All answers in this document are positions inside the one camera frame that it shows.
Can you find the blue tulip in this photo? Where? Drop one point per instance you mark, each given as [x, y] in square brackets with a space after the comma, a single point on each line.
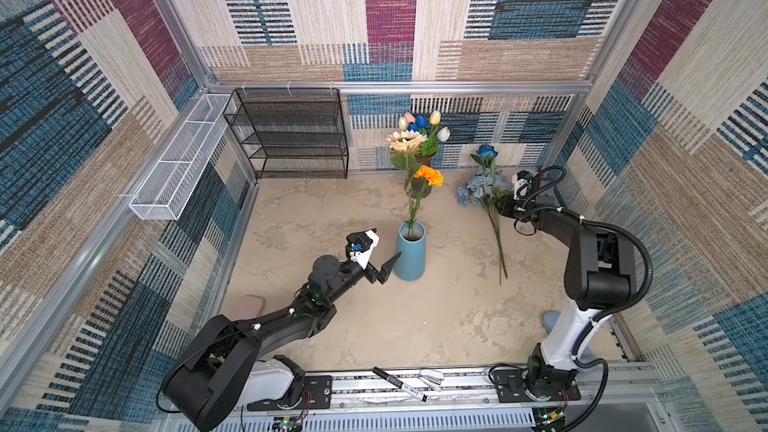
[420, 125]

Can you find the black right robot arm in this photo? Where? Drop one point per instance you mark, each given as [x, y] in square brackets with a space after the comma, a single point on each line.
[608, 270]

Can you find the white wire mesh basket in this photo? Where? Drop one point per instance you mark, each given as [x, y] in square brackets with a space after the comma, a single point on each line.
[164, 194]

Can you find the pale blue hydrangea stem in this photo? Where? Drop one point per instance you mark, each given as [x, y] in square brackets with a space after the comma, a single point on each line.
[485, 190]

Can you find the dark blue rose stem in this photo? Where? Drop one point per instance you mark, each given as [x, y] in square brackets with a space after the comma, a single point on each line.
[485, 157]

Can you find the cream sunflower stem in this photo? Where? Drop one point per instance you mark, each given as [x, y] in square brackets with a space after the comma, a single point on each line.
[404, 148]

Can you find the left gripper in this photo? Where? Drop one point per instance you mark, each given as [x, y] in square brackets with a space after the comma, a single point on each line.
[380, 275]

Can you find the black wire shelf rack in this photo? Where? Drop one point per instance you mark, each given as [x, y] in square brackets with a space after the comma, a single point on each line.
[290, 133]

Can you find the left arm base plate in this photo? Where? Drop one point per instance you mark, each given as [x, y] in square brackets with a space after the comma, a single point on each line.
[315, 390]

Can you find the teal cylindrical vase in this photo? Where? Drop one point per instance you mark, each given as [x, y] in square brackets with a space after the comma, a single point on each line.
[411, 244]

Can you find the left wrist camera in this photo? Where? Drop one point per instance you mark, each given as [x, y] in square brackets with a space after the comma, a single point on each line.
[360, 246]

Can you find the yellow tulip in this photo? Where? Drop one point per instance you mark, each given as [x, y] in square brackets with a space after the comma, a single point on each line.
[435, 118]

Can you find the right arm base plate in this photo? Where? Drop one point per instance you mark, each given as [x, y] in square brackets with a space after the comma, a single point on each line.
[511, 388]

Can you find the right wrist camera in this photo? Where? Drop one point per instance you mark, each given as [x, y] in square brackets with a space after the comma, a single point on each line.
[522, 185]

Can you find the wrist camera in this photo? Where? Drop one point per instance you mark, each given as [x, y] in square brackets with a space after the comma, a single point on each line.
[360, 246]
[522, 185]

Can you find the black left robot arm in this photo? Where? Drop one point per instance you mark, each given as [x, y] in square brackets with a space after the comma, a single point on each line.
[222, 368]

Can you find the pink flat tray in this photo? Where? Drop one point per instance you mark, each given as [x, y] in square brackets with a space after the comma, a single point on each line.
[248, 307]

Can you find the orange marigold stem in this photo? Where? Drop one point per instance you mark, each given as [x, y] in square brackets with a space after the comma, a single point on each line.
[418, 185]

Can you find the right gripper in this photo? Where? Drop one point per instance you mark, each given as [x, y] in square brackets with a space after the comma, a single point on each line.
[505, 205]

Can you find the dark red glass vase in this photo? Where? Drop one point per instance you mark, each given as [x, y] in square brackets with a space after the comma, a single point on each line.
[425, 161]

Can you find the black marker pen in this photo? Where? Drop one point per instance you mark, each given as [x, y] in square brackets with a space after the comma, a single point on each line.
[400, 385]

